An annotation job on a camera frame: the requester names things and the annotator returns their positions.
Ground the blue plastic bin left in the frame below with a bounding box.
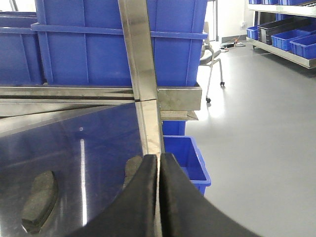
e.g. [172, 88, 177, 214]
[0, 11, 45, 86]

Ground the blue floor bin right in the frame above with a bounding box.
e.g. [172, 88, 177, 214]
[162, 120, 211, 195]

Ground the steel shelf with bins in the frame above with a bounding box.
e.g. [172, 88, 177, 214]
[246, 0, 316, 69]

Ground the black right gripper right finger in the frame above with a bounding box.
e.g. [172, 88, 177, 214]
[159, 153, 256, 237]

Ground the blue plastic bin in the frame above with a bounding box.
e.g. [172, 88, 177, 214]
[31, 0, 207, 86]
[0, 11, 45, 86]

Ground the grey office chair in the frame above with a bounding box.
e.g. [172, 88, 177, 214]
[199, 21, 225, 105]

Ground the blue plastic bin right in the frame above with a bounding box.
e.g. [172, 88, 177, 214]
[31, 0, 207, 86]

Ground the stainless steel rack frame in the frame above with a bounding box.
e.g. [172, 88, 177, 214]
[0, 0, 201, 155]

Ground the grey brake pad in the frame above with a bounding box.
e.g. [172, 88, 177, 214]
[21, 170, 58, 234]
[122, 156, 143, 189]

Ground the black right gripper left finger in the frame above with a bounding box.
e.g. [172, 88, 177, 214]
[71, 155, 157, 237]

